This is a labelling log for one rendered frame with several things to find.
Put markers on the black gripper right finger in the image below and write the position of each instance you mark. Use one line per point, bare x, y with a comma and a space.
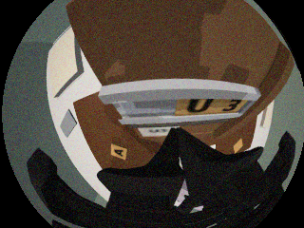
205, 168

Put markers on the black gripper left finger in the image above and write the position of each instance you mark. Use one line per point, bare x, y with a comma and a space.
163, 175

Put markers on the tan letter tile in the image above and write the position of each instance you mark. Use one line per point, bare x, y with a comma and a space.
118, 151
238, 145

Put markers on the white paper ticket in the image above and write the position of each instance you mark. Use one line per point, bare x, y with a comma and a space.
156, 132

